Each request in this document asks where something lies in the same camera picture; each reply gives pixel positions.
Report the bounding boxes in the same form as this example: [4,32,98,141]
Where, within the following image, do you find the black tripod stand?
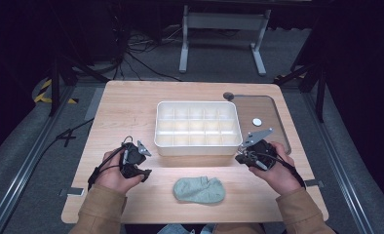
[47,55,111,118]
[273,61,327,124]

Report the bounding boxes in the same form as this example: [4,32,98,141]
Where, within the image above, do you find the person's left hand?
[96,148,143,196]

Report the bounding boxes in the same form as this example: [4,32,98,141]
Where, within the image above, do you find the clear plastic box lid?
[230,94,292,156]

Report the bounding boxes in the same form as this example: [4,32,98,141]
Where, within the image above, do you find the aluminium floor rail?
[0,85,77,234]
[301,92,374,234]

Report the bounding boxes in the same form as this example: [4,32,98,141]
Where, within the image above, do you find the white divided storage box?
[153,99,244,157]

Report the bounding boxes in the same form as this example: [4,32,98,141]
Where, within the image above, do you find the grey metal stand frame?
[178,4,273,78]

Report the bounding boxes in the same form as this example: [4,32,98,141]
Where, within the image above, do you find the bundle of black floor cables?
[110,19,184,83]

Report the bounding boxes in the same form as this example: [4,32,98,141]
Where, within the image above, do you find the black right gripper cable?
[259,151,307,190]

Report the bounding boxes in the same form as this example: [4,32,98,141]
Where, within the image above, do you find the grey tape strip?
[58,186,85,197]
[303,178,325,189]

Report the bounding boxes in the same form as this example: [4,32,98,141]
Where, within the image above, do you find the person's right hand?
[248,141,304,196]

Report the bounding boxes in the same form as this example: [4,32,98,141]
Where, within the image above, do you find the yellow and black floor tape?
[33,78,80,105]

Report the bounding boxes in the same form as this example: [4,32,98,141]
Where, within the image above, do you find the light green sock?
[173,175,227,206]

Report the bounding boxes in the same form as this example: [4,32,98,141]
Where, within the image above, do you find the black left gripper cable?
[87,135,135,192]

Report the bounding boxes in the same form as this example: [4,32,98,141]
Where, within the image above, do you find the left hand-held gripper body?
[119,139,153,179]

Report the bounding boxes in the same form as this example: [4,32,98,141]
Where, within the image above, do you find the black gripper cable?
[87,135,135,192]
[259,151,307,190]

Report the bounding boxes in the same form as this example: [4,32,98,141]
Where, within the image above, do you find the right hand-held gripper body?
[241,128,278,172]

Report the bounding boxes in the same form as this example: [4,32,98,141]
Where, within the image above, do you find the black floor cable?
[37,117,96,160]

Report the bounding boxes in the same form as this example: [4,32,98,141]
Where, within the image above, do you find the person's blue jeans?
[156,222,217,234]

